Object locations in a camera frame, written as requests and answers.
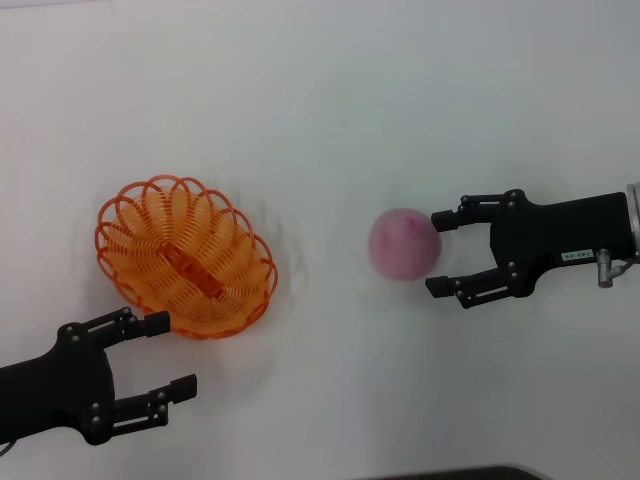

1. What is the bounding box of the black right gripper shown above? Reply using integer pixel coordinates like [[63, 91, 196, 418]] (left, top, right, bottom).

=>
[[424, 189, 632, 310]]

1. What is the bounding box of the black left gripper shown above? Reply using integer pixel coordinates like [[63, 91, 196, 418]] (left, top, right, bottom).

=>
[[0, 308, 199, 446]]

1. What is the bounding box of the pink peach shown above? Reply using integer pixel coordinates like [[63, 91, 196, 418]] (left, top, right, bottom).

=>
[[368, 207, 444, 283]]

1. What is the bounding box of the orange plastic woven basket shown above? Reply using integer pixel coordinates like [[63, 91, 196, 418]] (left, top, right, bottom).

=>
[[94, 174, 279, 341]]

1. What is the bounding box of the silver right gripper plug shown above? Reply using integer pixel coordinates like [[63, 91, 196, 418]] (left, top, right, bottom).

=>
[[594, 248, 621, 290]]

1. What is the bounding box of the black rounded object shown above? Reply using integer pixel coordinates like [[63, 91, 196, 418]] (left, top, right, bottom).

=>
[[384, 464, 539, 480]]

